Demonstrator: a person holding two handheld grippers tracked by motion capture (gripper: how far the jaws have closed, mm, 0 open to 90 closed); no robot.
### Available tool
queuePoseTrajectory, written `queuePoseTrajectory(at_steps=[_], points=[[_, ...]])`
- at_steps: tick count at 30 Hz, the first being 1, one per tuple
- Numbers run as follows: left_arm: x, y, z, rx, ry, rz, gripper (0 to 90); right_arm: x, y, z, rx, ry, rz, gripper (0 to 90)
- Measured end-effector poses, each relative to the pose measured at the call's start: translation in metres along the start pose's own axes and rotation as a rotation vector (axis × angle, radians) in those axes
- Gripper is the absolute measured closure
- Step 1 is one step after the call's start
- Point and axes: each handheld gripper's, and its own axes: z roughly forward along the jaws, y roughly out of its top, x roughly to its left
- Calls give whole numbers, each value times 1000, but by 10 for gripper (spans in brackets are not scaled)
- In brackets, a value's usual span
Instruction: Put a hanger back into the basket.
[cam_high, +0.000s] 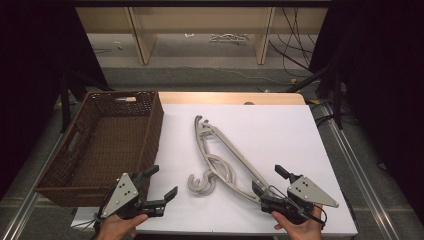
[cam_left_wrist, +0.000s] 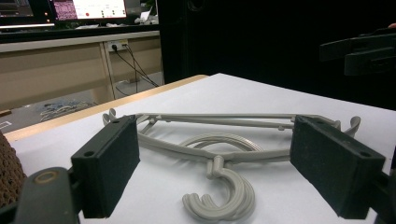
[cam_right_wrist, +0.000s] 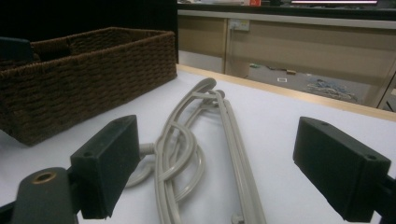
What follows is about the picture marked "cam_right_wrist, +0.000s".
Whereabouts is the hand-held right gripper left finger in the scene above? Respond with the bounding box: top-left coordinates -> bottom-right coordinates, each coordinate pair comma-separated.
70,114 -> 142,220

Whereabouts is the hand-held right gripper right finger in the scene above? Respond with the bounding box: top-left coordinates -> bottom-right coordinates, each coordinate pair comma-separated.
292,116 -> 392,224

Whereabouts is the grey plastic clothes hanger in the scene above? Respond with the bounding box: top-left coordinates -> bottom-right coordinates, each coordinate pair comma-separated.
124,77 -> 219,224
162,92 -> 237,203
186,88 -> 268,224

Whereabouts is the brown woven basket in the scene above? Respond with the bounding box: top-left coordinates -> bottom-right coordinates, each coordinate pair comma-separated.
0,26 -> 179,147

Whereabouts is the white table mat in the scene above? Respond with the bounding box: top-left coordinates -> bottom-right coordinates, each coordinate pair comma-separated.
0,69 -> 396,224

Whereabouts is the beige wooden shelf unit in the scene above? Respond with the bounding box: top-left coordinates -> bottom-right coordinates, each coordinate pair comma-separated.
177,8 -> 396,110

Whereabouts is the white light strip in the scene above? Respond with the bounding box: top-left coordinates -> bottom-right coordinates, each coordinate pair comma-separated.
290,0 -> 378,5

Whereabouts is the pile of pale cables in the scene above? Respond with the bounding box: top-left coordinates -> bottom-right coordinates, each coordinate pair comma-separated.
306,78 -> 359,102

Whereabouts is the white wall socket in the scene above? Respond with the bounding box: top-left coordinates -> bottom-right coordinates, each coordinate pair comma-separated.
228,19 -> 250,32

